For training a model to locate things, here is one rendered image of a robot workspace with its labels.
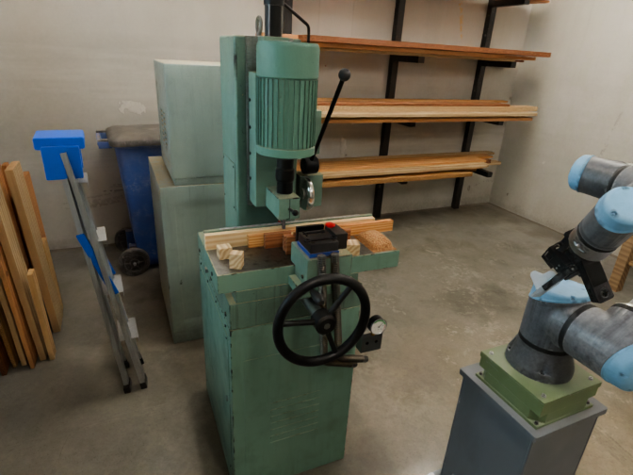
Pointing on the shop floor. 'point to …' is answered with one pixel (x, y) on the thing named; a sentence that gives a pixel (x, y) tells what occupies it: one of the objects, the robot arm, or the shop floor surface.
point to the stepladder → (91, 242)
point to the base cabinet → (273, 393)
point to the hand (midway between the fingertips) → (556, 287)
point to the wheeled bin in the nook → (135, 192)
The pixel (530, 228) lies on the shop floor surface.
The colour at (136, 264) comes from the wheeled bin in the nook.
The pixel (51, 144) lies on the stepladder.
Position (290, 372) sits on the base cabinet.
